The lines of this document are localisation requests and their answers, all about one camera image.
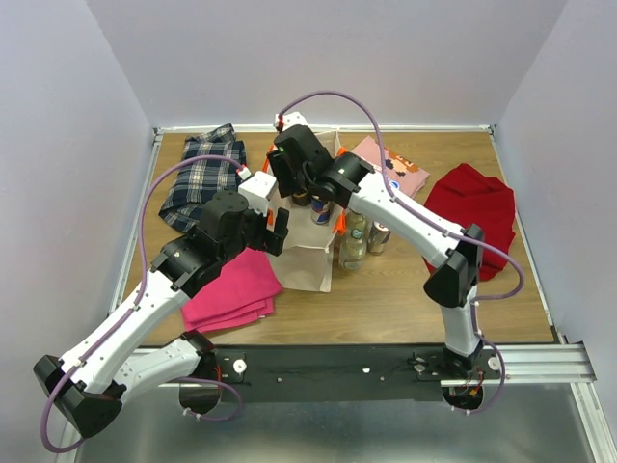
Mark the aluminium frame rail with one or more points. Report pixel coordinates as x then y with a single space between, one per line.
532 364

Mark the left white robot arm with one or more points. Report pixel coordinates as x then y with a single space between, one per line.
90 383

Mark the red cloth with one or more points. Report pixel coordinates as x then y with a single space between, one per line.
465 196

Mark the beige canvas bag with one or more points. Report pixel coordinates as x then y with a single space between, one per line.
307 258

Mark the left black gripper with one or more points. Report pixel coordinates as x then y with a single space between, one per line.
271 240

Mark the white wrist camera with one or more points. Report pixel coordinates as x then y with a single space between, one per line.
258 190
283 122

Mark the pink printed t-shirt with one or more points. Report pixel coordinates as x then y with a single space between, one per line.
410 177

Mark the magenta folded cloth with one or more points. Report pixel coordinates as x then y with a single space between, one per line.
243 293

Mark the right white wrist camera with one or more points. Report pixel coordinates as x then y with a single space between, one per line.
283 122

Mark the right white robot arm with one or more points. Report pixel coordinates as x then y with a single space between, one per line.
450 249

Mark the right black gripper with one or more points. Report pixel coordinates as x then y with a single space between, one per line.
285 184

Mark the red can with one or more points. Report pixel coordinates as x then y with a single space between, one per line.
378 238
321 210

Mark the plaid navy shirt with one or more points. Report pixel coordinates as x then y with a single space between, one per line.
197 183

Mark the green cap glass bottle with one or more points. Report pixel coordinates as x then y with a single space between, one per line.
356 221
352 250

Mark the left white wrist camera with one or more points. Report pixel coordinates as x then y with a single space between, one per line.
258 190

